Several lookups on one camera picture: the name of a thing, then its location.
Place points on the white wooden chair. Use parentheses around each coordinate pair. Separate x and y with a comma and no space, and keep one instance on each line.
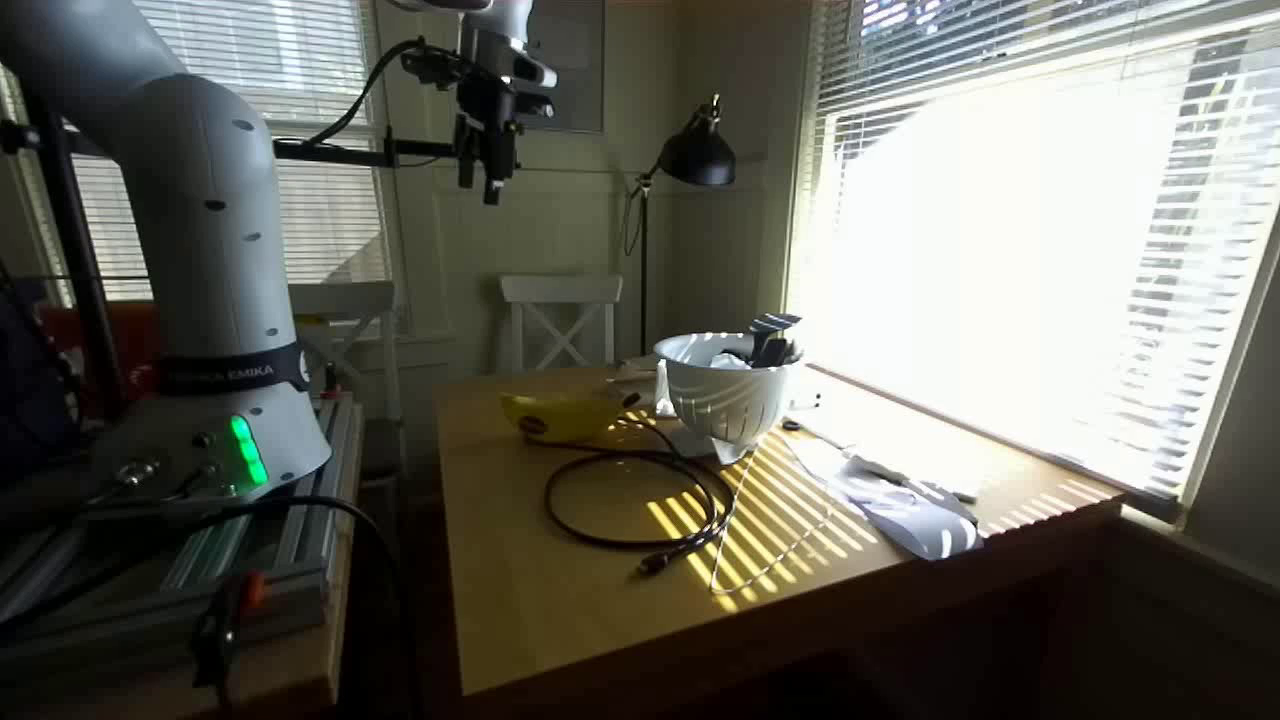
(561,312)
(351,323)

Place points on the dark wall picture frame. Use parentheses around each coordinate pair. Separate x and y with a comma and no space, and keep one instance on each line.
(569,63)

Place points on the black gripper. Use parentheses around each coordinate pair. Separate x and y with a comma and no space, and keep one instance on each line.
(502,85)

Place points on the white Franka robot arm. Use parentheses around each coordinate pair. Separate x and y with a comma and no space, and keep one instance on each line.
(203,226)

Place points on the aluminium robot mounting platform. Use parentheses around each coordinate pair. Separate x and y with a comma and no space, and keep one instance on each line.
(145,575)

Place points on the black vertical stand pole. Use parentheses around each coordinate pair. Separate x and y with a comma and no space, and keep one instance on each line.
(74,255)

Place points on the white colander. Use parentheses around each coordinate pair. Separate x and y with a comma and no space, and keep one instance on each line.
(721,398)

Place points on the yellow banana plush toy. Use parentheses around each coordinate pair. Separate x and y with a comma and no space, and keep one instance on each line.
(567,414)

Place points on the black horizontal boom bar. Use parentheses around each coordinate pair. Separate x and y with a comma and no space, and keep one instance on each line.
(345,151)

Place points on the white window blinds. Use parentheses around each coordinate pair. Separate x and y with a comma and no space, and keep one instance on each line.
(292,82)
(1067,200)

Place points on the white crumpled cloth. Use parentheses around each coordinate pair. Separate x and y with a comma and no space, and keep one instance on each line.
(906,510)

